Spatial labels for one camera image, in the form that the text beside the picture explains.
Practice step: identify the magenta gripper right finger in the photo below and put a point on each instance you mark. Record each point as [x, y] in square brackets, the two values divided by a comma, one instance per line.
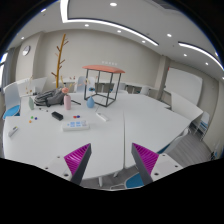
[145, 160]

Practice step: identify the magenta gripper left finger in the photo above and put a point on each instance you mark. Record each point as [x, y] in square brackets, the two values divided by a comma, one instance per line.
[77, 161]

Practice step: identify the black charger brick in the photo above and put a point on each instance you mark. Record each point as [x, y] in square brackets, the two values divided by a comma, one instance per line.
[57, 116]

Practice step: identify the white charger adapter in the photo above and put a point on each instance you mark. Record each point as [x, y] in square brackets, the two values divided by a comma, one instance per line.
[102, 116]

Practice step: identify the blue chair seat below table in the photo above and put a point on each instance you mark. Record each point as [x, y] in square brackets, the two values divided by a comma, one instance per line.
[134, 181]

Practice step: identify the white power strip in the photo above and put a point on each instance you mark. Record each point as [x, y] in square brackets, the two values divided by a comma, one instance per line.
[75, 125]

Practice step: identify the blue vase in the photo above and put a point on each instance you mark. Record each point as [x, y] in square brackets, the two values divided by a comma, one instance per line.
[90, 102]

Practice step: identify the pink vase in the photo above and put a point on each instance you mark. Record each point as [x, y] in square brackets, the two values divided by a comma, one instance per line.
[67, 98]

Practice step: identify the grey backpack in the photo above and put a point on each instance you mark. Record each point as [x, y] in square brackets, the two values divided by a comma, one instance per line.
[49, 98]

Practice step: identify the small white remote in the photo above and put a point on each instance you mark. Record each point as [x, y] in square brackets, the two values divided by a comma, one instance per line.
[12, 131]

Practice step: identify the green vase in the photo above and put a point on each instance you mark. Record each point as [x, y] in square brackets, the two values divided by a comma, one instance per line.
[31, 103]

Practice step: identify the white whiteboard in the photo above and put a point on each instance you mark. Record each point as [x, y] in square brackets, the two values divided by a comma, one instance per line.
[184, 84]

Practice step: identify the white chair blue seat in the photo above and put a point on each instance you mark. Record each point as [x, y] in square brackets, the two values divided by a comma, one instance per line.
[12, 100]

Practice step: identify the wooden coat rack tree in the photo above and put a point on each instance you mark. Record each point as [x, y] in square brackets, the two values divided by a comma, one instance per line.
[64, 41]

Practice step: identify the black frame orange-top stand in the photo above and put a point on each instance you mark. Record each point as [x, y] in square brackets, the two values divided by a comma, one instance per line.
[106, 84]

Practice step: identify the round wall clock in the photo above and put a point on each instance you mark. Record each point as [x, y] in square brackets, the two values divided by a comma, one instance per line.
[26, 50]

